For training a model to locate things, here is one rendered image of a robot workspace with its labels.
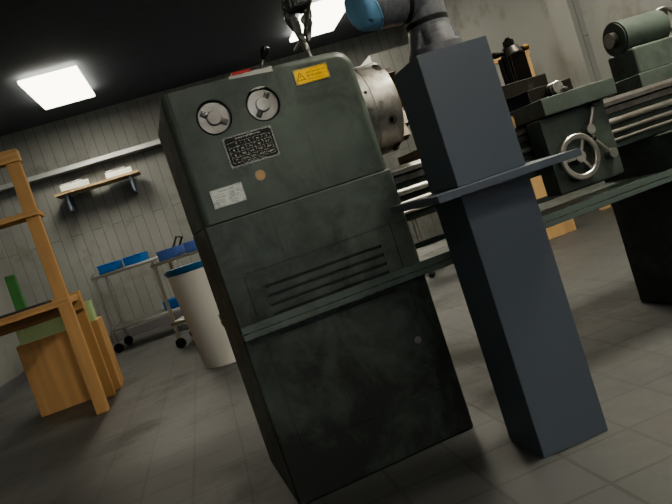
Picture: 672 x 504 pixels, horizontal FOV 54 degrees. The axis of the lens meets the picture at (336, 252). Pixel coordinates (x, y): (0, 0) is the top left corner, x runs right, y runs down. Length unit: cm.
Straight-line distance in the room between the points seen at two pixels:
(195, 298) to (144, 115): 533
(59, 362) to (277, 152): 376
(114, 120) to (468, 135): 819
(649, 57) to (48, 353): 442
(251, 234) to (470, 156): 66
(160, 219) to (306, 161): 754
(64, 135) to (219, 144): 784
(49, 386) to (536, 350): 426
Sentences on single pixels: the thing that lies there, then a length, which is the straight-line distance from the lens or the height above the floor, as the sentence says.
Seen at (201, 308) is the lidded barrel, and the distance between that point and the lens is 464.
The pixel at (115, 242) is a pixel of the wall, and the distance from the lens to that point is 948.
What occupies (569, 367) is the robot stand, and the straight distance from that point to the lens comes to 187.
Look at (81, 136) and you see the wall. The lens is 968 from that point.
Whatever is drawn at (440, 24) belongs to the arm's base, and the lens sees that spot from 183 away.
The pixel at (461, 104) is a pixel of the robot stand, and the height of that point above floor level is 95.
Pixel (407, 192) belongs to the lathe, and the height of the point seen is 77.
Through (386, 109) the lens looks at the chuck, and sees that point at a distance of 219.
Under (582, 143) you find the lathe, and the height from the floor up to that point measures 74.
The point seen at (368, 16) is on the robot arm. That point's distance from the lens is 175.
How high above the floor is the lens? 80
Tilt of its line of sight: 4 degrees down
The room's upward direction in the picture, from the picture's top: 18 degrees counter-clockwise
